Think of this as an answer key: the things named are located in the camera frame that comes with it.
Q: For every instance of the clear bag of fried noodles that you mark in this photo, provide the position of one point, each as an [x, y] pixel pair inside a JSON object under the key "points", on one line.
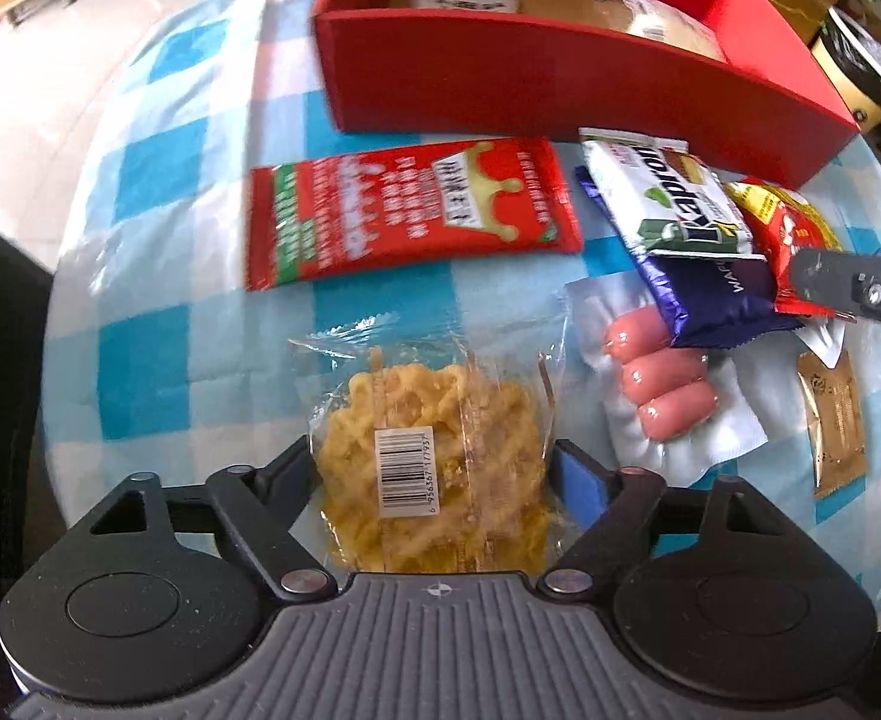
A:
{"points": [[425, 405]]}

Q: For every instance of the white sachet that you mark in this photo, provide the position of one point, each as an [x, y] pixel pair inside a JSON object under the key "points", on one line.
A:
{"points": [[826, 337]]}

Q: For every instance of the cream snack packet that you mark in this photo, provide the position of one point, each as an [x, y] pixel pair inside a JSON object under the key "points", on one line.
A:
{"points": [[672, 26]]}

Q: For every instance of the flat packet with white label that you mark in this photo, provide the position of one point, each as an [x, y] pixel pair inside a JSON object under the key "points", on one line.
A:
{"points": [[553, 4]]}

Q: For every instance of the blue and white checked tablecloth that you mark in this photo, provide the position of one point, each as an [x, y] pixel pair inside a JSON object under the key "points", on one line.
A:
{"points": [[185, 240]]}

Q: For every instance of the brown sachet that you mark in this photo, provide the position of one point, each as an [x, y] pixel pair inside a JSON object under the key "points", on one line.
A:
{"points": [[834, 420]]}

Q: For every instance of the cream bin with black liner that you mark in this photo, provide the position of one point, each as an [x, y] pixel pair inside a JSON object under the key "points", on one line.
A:
{"points": [[856, 75]]}

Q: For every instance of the vacuum pack of three sausages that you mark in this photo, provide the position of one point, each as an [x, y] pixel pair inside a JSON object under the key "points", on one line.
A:
{"points": [[665, 382]]}

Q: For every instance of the red and yellow snack packet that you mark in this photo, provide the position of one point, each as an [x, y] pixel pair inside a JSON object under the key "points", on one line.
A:
{"points": [[777, 225]]}

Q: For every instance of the red snack packet crown print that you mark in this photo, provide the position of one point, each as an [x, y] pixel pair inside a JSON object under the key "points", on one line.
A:
{"points": [[410, 210]]}

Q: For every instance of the green and white wafer packet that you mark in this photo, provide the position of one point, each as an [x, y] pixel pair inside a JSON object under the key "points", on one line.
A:
{"points": [[665, 195]]}

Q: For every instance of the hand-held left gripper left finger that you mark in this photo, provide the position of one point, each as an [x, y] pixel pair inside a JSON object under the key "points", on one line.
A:
{"points": [[296, 474]]}

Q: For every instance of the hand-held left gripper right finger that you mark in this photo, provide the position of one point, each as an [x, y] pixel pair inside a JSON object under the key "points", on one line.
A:
{"points": [[575, 481]]}

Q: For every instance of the red cardboard box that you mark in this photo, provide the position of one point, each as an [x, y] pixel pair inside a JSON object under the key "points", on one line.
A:
{"points": [[560, 90]]}

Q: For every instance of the purple wafer packet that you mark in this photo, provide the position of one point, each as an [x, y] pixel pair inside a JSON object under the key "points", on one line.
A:
{"points": [[710, 300]]}

